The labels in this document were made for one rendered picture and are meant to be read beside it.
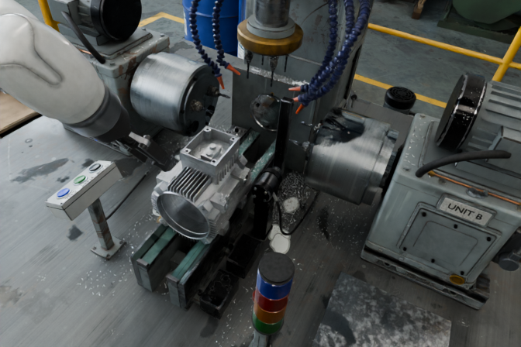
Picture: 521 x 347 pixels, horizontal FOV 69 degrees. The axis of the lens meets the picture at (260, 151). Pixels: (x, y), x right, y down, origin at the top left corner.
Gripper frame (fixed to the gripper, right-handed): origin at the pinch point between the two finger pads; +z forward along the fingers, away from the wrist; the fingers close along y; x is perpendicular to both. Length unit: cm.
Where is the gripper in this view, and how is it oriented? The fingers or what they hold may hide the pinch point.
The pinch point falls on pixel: (150, 156)
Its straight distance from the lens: 86.3
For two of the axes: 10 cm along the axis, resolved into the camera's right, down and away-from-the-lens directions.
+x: -4.2, 8.7, -2.6
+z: 1.7, 3.6, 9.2
